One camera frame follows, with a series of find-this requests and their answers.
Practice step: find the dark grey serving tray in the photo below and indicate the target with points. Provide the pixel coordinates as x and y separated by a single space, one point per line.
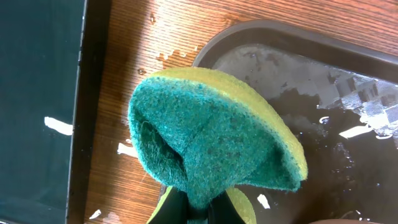
339 99

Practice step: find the green and yellow sponge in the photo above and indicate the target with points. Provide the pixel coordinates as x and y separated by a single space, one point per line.
204 132

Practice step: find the white plate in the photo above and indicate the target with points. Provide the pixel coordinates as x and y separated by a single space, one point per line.
342 221

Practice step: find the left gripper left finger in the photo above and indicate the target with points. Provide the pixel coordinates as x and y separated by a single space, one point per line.
171 208

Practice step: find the black rectangular sponge tray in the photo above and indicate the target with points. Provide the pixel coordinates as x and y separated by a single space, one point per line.
52 60

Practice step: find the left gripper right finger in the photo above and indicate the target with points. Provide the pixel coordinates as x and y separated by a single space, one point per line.
222 211

